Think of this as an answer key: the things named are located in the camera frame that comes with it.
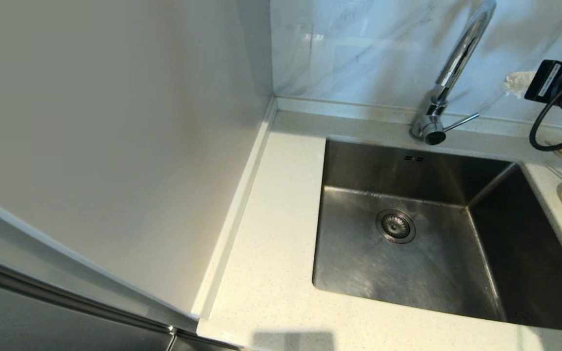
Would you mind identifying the thin chrome faucet lever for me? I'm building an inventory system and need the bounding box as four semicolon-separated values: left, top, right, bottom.
444;113;480;133

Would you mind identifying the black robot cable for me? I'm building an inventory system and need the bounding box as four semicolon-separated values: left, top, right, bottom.
529;68;562;152

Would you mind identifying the chrome gooseneck faucet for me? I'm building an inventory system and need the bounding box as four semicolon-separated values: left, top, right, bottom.
410;0;497;146

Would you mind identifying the grey refrigerator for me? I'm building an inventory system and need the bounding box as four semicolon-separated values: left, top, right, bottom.
0;188;242;351

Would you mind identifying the chrome refrigerator handle strip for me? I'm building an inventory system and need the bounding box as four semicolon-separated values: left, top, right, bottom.
0;249;180;351

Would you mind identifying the round metal drain strainer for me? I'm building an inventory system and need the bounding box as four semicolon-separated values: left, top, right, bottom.
376;209;417;244

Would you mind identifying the stainless steel sink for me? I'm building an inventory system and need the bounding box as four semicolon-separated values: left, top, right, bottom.
312;136;562;334

